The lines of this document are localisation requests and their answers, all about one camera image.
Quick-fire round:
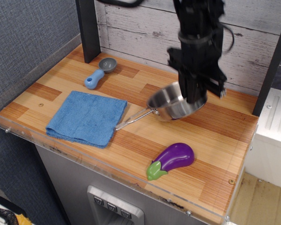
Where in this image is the grey toy fridge cabinet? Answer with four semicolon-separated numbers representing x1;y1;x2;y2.
37;146;203;225

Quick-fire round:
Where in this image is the white ribbed toy sink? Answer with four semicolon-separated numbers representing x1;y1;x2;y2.
244;88;281;187

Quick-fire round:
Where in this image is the blue folded napkin cloth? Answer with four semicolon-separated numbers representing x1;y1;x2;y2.
46;91;127;149

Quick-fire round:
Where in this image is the purple toy eggplant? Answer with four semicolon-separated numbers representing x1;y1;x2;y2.
146;142;195;181

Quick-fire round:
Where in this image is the clear acrylic table guard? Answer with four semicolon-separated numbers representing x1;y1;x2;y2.
0;33;257;225

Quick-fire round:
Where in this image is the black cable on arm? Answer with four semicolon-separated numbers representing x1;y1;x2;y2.
97;0;235;55

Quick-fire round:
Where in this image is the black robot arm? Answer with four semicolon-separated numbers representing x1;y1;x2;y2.
168;0;227;104

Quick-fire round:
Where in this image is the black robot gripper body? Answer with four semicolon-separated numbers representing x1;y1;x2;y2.
167;37;227;98

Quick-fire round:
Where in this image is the black vertical post right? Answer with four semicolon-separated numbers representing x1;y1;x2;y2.
252;34;281;116

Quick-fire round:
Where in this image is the stainless steel pot with handle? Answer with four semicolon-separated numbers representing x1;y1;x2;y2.
115;81;207;131

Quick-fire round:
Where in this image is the blue handled grey scoop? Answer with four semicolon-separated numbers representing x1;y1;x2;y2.
84;57;117;90

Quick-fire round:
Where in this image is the black vertical post left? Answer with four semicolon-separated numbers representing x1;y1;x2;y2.
75;0;101;63

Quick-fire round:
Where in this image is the yellow and black object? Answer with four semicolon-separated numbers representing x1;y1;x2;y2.
0;208;33;225

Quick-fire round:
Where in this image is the black vertical post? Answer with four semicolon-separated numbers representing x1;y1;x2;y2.
75;0;101;63
252;34;281;116

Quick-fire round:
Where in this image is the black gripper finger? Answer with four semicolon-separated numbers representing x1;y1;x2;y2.
178;69;188;98
187;78;207;104

